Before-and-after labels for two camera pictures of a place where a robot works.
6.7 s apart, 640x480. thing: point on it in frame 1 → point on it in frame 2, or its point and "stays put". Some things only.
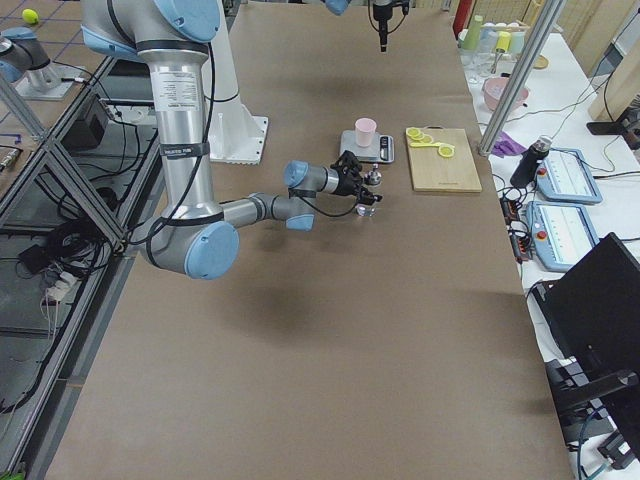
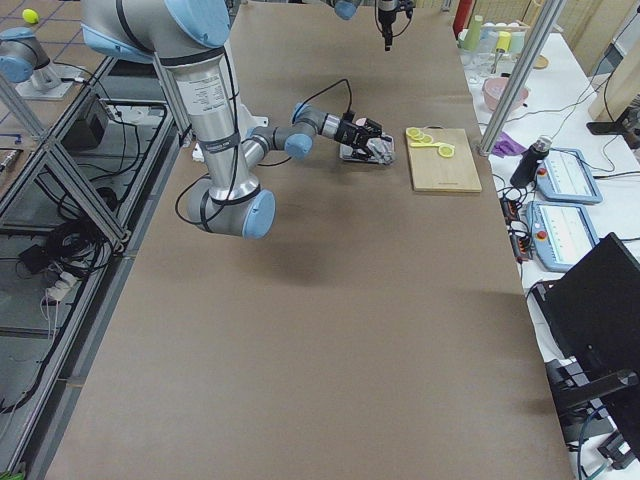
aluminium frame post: x=540 y=40 stays put
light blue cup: x=517 y=41 stays put
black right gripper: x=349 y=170 → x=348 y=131
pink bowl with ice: x=493 y=89 stays put
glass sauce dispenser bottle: x=372 y=179 → x=382 y=149
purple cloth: x=505 y=145 stays put
